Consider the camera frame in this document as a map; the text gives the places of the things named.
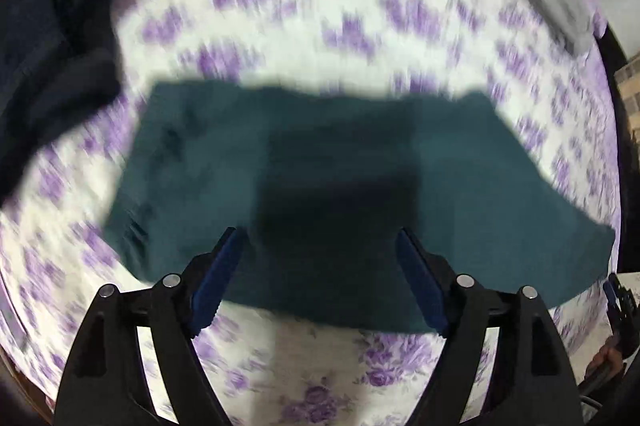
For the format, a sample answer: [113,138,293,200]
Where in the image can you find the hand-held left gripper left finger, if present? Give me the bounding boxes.
[56,226,248,426]

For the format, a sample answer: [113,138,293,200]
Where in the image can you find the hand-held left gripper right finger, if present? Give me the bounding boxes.
[395,226,583,426]

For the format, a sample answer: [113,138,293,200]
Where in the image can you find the dark green pants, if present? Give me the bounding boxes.
[102,79,617,334]

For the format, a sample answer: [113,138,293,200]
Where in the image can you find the purple floral bedspread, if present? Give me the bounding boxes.
[0,0,626,426]

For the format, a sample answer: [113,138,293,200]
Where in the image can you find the black garment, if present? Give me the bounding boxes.
[0,0,126,207]

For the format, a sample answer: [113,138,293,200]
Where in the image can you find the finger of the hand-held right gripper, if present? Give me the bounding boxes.
[601,273,640,357]

